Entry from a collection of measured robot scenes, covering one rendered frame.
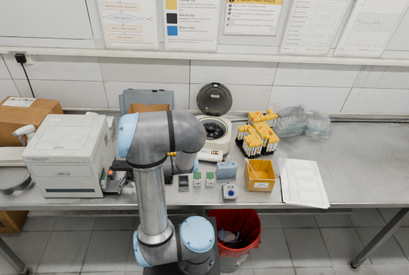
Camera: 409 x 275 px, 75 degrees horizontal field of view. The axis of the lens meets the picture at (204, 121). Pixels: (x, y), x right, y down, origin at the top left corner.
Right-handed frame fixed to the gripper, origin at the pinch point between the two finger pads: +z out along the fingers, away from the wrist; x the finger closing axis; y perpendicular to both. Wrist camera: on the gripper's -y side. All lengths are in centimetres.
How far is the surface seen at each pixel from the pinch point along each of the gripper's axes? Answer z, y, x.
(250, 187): -31, 56, -1
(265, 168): -36, 65, 12
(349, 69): -94, 95, 60
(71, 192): 10.8, -18.9, -4.4
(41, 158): -6.3, -35.9, -4.4
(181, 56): -50, 4, 56
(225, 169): -29, 43, 6
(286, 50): -83, 54, 59
